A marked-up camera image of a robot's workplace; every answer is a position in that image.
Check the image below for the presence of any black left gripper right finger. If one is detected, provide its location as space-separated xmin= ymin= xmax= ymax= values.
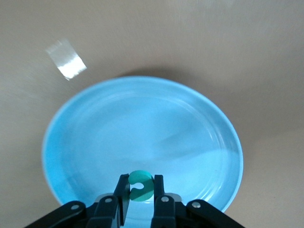
xmin=150 ymin=174 xmax=246 ymax=228

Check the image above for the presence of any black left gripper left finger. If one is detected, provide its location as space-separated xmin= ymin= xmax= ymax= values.
xmin=23 ymin=174 xmax=132 ymax=228

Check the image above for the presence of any teal letter c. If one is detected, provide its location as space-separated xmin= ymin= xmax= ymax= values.
xmin=128 ymin=170 xmax=154 ymax=202

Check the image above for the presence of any blue plate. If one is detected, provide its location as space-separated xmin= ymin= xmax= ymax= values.
xmin=41 ymin=75 xmax=244 ymax=213

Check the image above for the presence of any clear tape piece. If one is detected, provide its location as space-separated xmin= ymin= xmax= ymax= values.
xmin=45 ymin=38 xmax=87 ymax=81

